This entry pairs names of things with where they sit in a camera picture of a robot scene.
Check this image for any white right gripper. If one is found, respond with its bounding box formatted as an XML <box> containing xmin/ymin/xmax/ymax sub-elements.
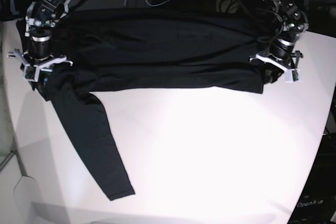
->
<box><xmin>7</xmin><ymin>49</ymin><xmax>73</xmax><ymax>94</ymax></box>

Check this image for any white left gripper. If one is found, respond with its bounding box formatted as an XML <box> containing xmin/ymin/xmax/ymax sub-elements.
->
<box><xmin>249</xmin><ymin>50</ymin><xmax>303</xmax><ymax>84</ymax></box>

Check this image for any dark long-sleeve shirt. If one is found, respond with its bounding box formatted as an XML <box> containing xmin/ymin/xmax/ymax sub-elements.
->
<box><xmin>41</xmin><ymin>9</ymin><xmax>264</xmax><ymax>200</ymax></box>

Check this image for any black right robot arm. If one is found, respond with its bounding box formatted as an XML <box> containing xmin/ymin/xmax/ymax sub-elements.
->
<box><xmin>7</xmin><ymin>0</ymin><xmax>87</xmax><ymax>96</ymax></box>

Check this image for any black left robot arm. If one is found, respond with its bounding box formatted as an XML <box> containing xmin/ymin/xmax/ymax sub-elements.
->
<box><xmin>237</xmin><ymin>0</ymin><xmax>309</xmax><ymax>83</ymax></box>

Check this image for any black OpenArm base box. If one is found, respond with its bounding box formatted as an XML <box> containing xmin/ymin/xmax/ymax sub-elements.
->
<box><xmin>288</xmin><ymin>133</ymin><xmax>335</xmax><ymax>223</ymax></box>

